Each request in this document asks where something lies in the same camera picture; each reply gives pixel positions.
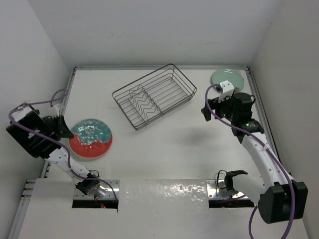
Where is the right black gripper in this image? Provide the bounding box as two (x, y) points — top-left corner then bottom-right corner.
(201, 93), (237, 122)

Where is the red and teal plate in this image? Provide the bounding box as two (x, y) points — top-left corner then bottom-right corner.
(68, 119), (113, 159)

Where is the light green plate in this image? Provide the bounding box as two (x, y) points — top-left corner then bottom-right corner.
(211, 69), (245, 92)

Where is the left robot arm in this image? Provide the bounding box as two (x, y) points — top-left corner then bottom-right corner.
(6, 104), (100, 196)

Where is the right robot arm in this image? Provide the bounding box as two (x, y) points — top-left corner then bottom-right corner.
(201, 93), (308, 224)

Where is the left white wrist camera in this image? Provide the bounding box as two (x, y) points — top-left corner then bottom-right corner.
(48, 104), (61, 118)

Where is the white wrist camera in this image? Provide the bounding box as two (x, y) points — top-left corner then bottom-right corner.
(48, 104), (61, 118)
(216, 80), (235, 102)

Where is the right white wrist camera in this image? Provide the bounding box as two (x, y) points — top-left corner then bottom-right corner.
(216, 80), (235, 102)

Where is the wire dish rack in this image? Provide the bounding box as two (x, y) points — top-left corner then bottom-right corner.
(112, 63), (197, 131)

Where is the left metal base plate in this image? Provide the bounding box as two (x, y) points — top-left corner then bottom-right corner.
(73, 180), (120, 200)

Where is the metal base plate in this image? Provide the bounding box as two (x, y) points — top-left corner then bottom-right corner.
(73, 180), (120, 200)
(206, 179), (249, 200)

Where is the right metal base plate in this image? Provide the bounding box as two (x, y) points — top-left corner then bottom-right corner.
(206, 179), (249, 200)

